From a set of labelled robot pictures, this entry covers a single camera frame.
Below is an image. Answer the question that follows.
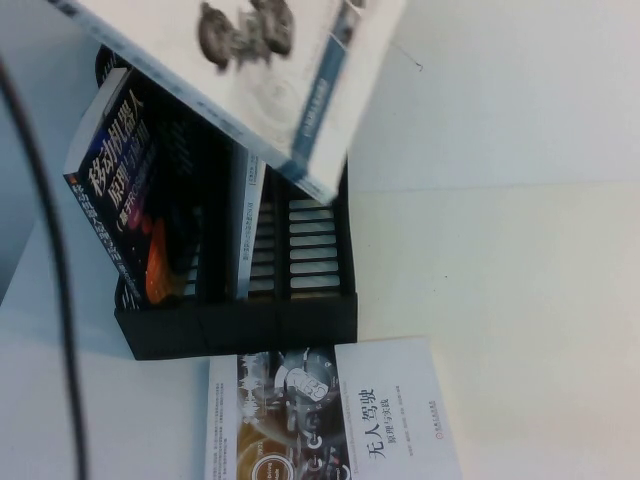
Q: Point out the black plastic book stand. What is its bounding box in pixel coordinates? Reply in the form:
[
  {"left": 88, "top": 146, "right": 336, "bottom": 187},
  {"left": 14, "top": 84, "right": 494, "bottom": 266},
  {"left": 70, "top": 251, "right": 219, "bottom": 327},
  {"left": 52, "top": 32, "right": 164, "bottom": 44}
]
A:
[{"left": 93, "top": 42, "right": 360, "bottom": 361}]

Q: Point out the black left camera cable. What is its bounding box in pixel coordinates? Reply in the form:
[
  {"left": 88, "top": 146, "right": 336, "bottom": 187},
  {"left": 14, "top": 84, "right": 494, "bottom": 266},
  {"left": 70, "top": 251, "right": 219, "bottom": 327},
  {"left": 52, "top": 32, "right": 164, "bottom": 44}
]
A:
[{"left": 0, "top": 48, "right": 90, "bottom": 480}]

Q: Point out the white book with orange trim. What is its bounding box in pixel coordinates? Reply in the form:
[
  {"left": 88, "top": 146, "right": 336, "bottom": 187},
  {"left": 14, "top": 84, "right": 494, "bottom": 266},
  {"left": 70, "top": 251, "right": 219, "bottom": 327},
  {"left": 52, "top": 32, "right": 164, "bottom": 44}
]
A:
[{"left": 233, "top": 143, "right": 269, "bottom": 301}]

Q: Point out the dark blue robotics book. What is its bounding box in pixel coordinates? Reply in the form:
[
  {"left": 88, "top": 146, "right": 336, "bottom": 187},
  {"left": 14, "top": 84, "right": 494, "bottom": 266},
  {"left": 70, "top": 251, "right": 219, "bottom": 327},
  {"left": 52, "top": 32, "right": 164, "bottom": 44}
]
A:
[{"left": 62, "top": 67, "right": 202, "bottom": 307}]

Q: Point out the white autonomous driving book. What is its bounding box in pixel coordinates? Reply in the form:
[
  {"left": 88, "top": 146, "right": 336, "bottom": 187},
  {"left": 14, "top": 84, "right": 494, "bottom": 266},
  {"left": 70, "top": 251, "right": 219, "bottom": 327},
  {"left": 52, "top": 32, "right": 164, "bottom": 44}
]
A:
[{"left": 202, "top": 335, "right": 464, "bottom": 480}]

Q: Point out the white car suspension book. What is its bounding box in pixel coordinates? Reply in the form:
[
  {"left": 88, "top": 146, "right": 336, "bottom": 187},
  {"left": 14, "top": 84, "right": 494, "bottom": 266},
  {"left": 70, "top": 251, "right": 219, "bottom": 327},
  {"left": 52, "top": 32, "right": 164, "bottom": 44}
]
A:
[{"left": 49, "top": 0, "right": 409, "bottom": 204}]

